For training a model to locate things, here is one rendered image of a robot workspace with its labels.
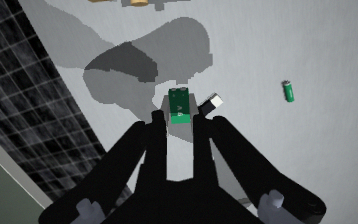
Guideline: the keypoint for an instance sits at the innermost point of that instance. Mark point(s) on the green aa battery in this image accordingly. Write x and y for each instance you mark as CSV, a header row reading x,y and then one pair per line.
x,y
288,91

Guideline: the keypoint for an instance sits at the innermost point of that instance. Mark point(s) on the wooden drawer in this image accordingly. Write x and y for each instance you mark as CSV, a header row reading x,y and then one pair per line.
x,y
136,3

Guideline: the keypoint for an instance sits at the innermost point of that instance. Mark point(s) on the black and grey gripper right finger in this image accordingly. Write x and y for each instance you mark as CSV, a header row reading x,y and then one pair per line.
x,y
277,198

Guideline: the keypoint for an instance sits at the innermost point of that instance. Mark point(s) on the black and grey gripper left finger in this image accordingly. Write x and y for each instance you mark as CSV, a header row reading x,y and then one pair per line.
x,y
90,201

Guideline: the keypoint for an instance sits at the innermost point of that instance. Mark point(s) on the green nine-volt battery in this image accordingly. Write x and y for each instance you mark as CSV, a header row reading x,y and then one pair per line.
x,y
179,105

